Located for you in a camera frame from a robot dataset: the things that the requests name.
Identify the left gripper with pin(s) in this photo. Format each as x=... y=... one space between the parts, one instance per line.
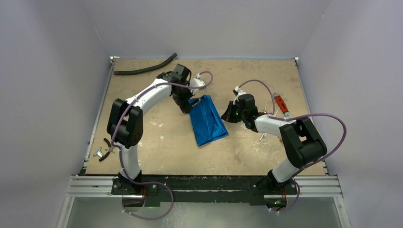
x=184 y=104

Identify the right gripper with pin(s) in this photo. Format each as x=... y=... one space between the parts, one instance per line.
x=233 y=108

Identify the blue cloth napkin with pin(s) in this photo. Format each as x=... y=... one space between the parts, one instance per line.
x=206 y=121

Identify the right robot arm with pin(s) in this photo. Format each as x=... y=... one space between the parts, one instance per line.
x=301 y=140

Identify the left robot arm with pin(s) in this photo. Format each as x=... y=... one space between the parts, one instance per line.
x=126 y=120

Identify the brown plastic utensil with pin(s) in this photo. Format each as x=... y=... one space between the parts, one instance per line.
x=265 y=110

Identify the black foam tube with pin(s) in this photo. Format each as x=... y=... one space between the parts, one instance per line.
x=147 y=69

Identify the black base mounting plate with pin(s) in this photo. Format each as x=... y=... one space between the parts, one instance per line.
x=154 y=189

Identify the small tool at left edge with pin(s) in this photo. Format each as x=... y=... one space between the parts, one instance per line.
x=98 y=153

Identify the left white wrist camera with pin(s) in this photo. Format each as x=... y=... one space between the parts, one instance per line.
x=196 y=85

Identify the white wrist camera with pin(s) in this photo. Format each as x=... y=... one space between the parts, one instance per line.
x=237 y=92
x=196 y=85

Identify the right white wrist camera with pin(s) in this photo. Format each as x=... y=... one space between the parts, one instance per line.
x=237 y=92

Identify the red handled adjustable wrench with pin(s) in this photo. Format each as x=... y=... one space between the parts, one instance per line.
x=282 y=105

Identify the black handled pliers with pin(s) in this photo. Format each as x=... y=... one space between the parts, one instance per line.
x=108 y=150

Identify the aluminium frame rail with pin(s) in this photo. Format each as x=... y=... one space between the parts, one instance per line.
x=108 y=186

